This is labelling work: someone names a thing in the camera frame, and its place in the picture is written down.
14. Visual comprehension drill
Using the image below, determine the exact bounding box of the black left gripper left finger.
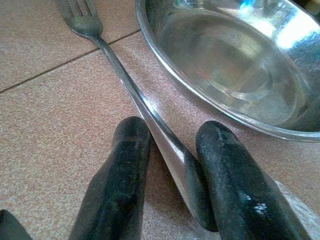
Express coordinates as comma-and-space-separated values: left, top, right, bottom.
68, 116, 152, 240

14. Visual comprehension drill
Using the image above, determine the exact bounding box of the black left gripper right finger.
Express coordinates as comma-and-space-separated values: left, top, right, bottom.
195, 120, 312, 240

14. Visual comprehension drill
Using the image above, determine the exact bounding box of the steel fork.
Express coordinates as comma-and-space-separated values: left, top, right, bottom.
56, 0, 218, 232

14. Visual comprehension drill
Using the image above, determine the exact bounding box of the shallow steel bowl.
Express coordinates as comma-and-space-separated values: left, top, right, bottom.
134, 0, 320, 143

